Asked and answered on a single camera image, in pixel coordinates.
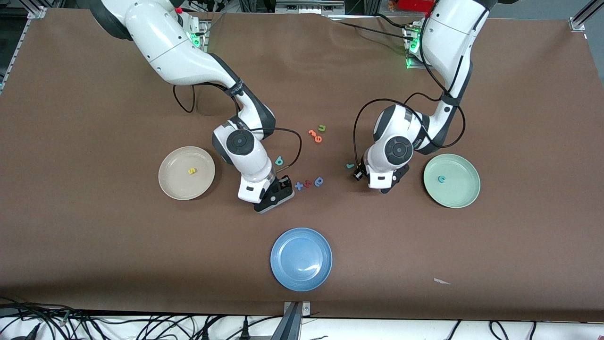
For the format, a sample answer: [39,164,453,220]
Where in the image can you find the black base cable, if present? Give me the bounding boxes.
[337,13,418,42]

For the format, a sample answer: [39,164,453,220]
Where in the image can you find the grey metal camera mount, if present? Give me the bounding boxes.
[271,301,312,340]

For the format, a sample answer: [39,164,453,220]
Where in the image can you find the red box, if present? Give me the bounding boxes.
[396,0,437,12]

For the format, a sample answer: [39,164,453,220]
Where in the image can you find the grey metal frame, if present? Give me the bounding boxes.
[274,0,347,15]

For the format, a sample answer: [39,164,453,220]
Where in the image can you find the beige brown plate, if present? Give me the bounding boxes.
[159,146,216,201]

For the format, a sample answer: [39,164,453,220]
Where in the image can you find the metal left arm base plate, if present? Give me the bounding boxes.
[403,23,425,70]

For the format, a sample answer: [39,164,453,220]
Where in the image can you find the aluminium profile corner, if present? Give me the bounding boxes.
[570,0,604,32]
[0,7,48,95]

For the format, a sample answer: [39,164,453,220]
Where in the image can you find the blue plate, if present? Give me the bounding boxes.
[270,228,333,292]

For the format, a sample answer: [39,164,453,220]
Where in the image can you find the green plate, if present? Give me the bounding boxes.
[423,153,481,209]

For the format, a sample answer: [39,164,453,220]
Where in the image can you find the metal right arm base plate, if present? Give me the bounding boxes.
[186,18,209,53]

